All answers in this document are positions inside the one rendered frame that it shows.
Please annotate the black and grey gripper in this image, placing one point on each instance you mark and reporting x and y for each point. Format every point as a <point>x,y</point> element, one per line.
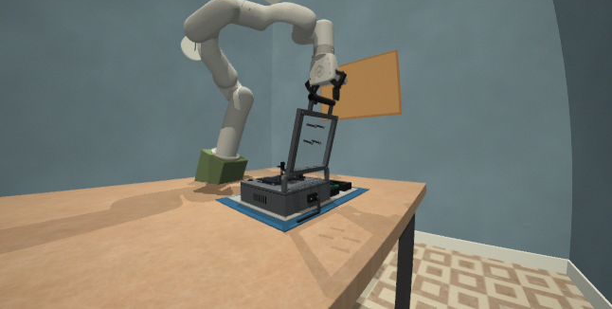
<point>324,68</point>

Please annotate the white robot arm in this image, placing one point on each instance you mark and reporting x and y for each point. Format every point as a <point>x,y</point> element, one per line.
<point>215,15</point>

